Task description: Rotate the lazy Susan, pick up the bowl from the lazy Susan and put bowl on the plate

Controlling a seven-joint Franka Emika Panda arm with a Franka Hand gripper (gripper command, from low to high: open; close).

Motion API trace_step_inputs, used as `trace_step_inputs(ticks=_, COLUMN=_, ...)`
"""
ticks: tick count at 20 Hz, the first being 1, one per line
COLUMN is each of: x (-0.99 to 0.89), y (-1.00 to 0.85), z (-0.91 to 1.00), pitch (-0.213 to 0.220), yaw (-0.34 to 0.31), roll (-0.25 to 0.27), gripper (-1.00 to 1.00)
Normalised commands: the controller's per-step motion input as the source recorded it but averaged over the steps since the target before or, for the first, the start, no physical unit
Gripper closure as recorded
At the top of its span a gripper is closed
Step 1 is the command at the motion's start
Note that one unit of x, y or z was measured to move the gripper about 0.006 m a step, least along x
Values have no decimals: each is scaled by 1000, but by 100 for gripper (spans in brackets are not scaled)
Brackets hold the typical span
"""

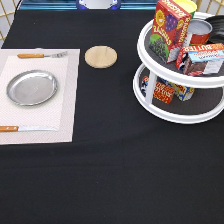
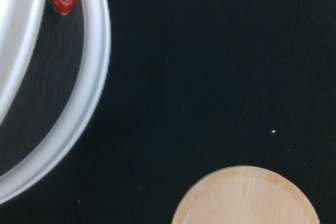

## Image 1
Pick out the wooden handled fork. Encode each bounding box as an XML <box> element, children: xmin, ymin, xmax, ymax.
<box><xmin>17</xmin><ymin>52</ymin><xmax>68</xmax><ymax>59</ymax></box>

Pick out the round silver metal plate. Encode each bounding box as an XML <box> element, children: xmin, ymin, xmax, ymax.
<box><xmin>6</xmin><ymin>70</ymin><xmax>58</xmax><ymax>106</ymax></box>

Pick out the red butter box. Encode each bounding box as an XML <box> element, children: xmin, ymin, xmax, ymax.
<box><xmin>176</xmin><ymin>43</ymin><xmax>224</xmax><ymax>76</ymax></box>

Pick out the white two-tier lazy Susan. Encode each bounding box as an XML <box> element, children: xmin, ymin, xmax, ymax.
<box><xmin>133</xmin><ymin>21</ymin><xmax>224</xmax><ymax>124</ymax></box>

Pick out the yellow green cylinder can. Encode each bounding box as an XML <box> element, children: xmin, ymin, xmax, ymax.
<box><xmin>174</xmin><ymin>0</ymin><xmax>197</xmax><ymax>17</ymax></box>

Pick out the red box lower tier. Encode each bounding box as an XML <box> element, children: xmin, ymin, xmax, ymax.
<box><xmin>140</xmin><ymin>75</ymin><xmax>176</xmax><ymax>105</ymax></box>

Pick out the black bowl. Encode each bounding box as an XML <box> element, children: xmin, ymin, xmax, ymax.
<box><xmin>206</xmin><ymin>15</ymin><xmax>224</xmax><ymax>44</ymax></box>

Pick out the red open-top can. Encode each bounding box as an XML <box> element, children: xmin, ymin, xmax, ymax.
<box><xmin>183</xmin><ymin>19</ymin><xmax>212</xmax><ymax>46</ymax></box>

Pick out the yellow blue can lower tier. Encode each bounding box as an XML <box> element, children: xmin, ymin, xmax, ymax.
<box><xmin>161</xmin><ymin>79</ymin><xmax>195</xmax><ymax>102</ymax></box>

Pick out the round wooden coaster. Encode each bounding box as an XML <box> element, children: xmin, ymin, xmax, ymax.
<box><xmin>85</xmin><ymin>46</ymin><xmax>117</xmax><ymax>68</ymax></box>

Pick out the wooden handled knife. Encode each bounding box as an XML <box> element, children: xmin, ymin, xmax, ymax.
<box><xmin>0</xmin><ymin>126</ymin><xmax>57</xmax><ymax>132</ymax></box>

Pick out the beige woven placemat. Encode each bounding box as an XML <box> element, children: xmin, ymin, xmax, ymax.
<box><xmin>0</xmin><ymin>49</ymin><xmax>80</xmax><ymax>145</ymax></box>

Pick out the red raisins box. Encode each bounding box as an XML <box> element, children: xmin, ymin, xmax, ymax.
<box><xmin>149</xmin><ymin>0</ymin><xmax>191</xmax><ymax>63</ymax></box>

